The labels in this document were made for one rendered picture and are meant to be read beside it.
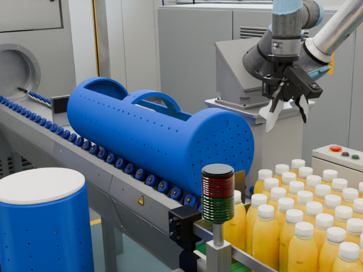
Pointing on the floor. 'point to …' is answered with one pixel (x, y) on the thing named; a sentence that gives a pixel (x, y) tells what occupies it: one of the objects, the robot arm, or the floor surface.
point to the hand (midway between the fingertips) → (289, 129)
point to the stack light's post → (218, 257)
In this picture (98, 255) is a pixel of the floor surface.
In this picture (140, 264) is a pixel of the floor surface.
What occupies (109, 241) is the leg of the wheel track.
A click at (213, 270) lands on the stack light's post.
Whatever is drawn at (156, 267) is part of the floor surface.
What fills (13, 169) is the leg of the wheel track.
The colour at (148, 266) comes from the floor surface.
